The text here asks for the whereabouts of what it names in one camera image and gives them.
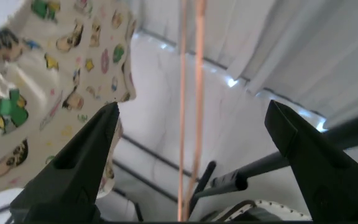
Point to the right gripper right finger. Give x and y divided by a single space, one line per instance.
340 186

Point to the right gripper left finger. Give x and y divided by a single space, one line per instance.
61 193

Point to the cream printed garment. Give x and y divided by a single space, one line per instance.
42 77

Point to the white laundry basket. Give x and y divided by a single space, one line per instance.
278 211

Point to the black clothes rack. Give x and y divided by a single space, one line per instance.
259 168

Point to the pink clothes hanger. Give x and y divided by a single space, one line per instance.
199 93

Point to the white curtain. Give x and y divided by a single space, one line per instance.
306 37

